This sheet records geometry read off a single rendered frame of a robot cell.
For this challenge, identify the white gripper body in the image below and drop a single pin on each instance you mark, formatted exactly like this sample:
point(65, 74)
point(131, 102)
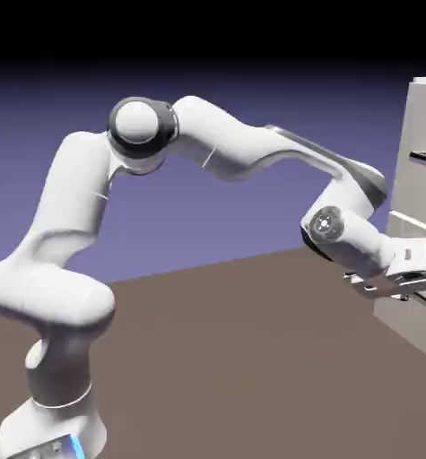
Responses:
point(384, 285)

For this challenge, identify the short grey drawer front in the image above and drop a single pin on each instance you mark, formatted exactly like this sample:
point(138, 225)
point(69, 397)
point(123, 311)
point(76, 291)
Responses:
point(402, 319)

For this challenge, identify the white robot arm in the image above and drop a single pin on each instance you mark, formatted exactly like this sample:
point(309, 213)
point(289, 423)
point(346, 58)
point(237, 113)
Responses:
point(72, 200)

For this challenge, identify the pale grey cabinet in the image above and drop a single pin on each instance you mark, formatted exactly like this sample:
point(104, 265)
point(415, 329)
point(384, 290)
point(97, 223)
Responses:
point(406, 322)

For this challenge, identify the tall grey drawer front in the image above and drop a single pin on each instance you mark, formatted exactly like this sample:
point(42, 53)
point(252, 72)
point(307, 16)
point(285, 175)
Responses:
point(413, 193)

